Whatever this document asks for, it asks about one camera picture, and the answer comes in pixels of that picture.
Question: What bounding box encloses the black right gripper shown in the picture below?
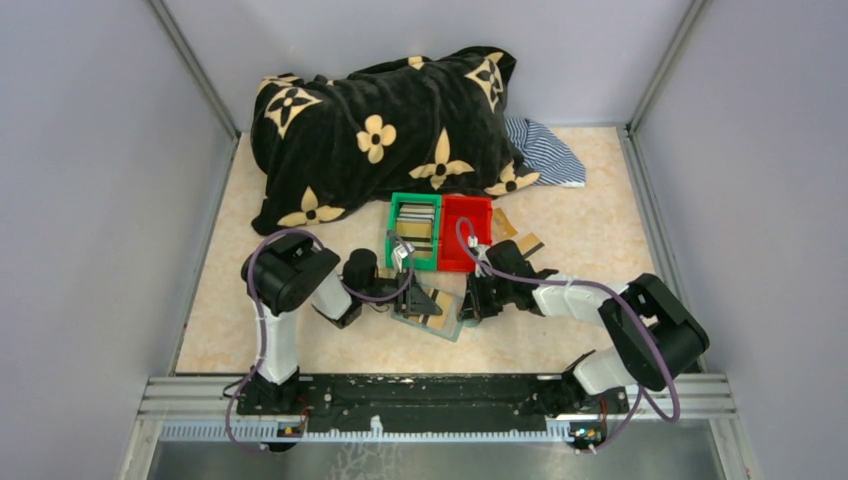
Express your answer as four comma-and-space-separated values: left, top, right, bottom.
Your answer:
458, 271, 513, 323

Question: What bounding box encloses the green plastic bin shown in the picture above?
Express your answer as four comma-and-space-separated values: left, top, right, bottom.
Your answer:
385, 192, 442, 271

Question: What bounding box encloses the blue white striped cloth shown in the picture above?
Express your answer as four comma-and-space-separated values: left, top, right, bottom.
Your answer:
505, 117, 587, 188

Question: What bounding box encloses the gold card in holder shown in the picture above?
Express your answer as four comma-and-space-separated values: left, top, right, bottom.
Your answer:
420, 288, 453, 330

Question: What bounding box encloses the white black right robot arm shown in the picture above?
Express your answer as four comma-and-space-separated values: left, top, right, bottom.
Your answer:
461, 238, 710, 412

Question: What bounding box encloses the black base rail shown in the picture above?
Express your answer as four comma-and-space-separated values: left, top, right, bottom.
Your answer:
236, 373, 630, 434

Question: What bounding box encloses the mint green card holder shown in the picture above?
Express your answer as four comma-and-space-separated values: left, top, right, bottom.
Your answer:
390, 285, 462, 342

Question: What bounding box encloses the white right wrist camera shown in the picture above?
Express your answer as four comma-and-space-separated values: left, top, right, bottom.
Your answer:
467, 235, 492, 277

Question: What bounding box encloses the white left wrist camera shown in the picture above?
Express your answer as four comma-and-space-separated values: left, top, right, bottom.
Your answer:
391, 241, 415, 272

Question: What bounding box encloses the gold card with stripe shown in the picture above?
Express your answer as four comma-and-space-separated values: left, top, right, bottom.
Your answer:
516, 233, 545, 259

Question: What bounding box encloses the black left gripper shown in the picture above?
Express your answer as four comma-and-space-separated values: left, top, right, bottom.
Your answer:
359, 266, 442, 316

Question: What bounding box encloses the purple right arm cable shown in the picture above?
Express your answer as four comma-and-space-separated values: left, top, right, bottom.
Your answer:
454, 215, 682, 454

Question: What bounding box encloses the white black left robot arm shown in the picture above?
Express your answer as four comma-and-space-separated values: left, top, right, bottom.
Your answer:
241, 228, 444, 414

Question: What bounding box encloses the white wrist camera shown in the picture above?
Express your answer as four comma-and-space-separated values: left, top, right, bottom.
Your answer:
391, 241, 415, 272
467, 235, 492, 277

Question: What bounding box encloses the black floral blanket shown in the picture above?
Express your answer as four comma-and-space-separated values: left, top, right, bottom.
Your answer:
250, 46, 540, 236

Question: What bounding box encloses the gold patterned card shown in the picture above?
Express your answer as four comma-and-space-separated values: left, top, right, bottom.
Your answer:
491, 208, 517, 243

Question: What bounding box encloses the stack of cards in bin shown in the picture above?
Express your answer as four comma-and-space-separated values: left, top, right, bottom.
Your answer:
395, 203, 435, 258

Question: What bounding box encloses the red plastic bin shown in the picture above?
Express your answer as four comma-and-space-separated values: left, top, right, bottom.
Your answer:
437, 195, 493, 273

